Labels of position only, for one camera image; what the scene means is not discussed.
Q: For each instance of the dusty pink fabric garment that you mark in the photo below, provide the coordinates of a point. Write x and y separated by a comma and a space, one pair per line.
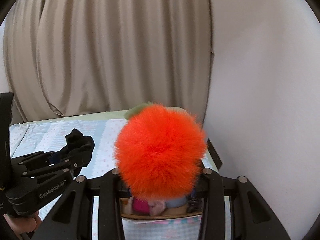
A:
156, 207

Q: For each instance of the cardboard box with pink flaps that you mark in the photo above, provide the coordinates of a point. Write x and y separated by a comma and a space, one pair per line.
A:
193, 208

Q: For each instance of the blue-grey fuzzy sock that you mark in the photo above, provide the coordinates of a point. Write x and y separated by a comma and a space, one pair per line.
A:
176, 202

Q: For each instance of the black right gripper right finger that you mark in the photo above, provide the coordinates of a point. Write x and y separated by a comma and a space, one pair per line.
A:
251, 216

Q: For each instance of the orange fluffy pompom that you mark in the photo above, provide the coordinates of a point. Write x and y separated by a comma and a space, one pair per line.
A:
158, 152

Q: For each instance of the black scrunchie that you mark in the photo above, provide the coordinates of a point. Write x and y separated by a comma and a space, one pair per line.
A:
78, 149

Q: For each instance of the beige curtain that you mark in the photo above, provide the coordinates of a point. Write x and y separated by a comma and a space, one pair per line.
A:
73, 57

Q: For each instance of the dark bed frame edge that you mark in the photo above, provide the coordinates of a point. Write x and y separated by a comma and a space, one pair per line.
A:
214, 155

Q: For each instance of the left hand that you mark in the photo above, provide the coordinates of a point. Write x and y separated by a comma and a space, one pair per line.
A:
24, 224

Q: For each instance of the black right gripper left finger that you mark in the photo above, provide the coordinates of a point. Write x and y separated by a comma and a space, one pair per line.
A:
72, 215

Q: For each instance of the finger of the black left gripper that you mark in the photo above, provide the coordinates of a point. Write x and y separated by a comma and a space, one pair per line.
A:
35, 158
69, 168

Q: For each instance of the blue pink checkered blanket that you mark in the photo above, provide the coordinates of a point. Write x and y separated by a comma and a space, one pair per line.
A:
53, 136

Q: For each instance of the magenta leather pouch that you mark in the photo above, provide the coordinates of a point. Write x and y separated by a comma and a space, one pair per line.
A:
140, 206

